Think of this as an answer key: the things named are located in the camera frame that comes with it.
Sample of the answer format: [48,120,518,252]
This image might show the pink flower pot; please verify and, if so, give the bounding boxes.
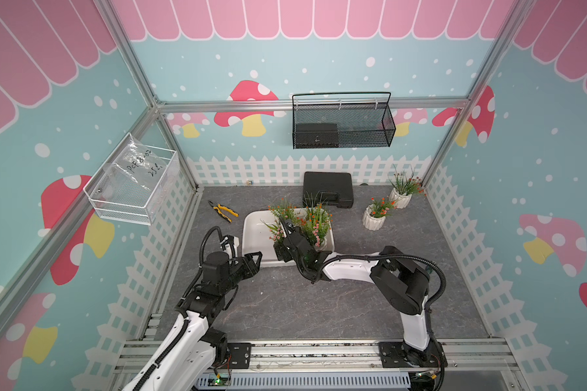
[300,204,332,249]
[263,222,285,245]

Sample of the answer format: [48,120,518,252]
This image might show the pink flower pot front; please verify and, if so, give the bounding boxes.
[263,222,285,245]

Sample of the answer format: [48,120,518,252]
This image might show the white plastic storage box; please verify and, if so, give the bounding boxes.
[241,208,335,268]

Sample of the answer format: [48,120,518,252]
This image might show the orange flower pot front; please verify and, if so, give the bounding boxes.
[269,197,298,223]

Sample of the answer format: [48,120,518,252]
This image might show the orange flower pot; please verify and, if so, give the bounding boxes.
[269,197,298,223]
[303,192,324,231]

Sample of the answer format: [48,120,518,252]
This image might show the red flower pot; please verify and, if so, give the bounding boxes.
[362,198,395,231]

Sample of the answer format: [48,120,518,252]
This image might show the grass pot corner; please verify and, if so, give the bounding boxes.
[390,169,424,210]

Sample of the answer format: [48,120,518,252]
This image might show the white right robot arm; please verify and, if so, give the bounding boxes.
[277,218,448,390]

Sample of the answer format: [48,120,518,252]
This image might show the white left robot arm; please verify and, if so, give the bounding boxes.
[123,226,263,390]

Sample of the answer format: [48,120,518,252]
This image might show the black box in basket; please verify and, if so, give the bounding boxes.
[293,123,339,149]

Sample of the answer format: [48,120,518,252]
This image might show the black plastic tool case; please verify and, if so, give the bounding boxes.
[303,171,354,209]

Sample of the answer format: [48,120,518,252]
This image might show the yellow handled pliers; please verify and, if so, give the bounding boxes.
[208,200,239,223]

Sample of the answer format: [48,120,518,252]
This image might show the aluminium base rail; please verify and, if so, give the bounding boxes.
[112,339,524,391]

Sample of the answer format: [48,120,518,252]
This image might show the clear acrylic wall bin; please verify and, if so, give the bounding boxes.
[83,134,180,226]

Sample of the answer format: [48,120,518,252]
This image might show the black wire mesh basket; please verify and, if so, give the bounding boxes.
[291,91,396,149]

